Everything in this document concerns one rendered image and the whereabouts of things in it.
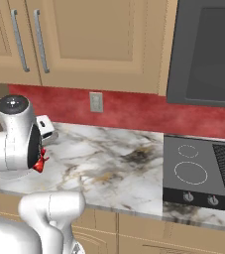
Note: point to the narrow tan drawer front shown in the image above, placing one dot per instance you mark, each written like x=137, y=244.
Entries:
x=99, y=220

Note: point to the wide tan cupboard door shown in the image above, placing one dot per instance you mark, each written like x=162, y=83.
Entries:
x=97, y=36

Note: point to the red fish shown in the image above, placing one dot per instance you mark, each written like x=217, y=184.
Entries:
x=40, y=163

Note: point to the grey wall socket plate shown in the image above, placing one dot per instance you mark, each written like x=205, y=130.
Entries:
x=96, y=102

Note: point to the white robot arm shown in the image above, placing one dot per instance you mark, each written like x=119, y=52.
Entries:
x=16, y=150

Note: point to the grey hob knob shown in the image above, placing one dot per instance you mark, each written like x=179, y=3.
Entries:
x=188, y=197
x=213, y=200

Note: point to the wide tan drawer front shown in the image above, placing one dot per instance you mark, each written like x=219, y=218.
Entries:
x=183, y=231

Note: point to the dark grey microwave oven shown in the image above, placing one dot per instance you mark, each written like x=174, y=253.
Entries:
x=209, y=53

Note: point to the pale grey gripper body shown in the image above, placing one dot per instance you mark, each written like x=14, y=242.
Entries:
x=50, y=138

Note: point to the tan base cupboard door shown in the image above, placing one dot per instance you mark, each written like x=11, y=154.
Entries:
x=94, y=243

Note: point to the dark grey hob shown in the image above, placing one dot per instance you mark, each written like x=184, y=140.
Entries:
x=196, y=165

